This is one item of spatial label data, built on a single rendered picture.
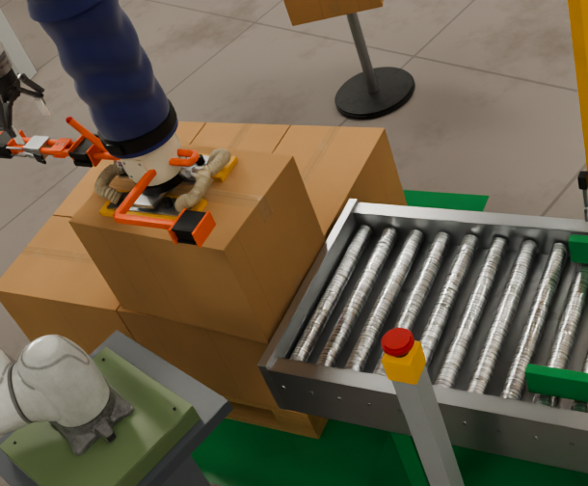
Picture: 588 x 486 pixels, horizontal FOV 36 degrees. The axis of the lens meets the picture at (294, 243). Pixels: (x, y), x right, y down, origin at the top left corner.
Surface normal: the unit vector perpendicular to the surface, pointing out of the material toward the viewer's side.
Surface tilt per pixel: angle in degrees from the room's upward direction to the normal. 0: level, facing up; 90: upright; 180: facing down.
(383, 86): 0
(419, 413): 90
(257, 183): 0
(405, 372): 90
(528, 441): 90
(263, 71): 0
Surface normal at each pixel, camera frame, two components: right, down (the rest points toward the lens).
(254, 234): 0.83, 0.15
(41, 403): 0.08, 0.60
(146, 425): -0.27, -0.70
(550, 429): -0.41, 0.70
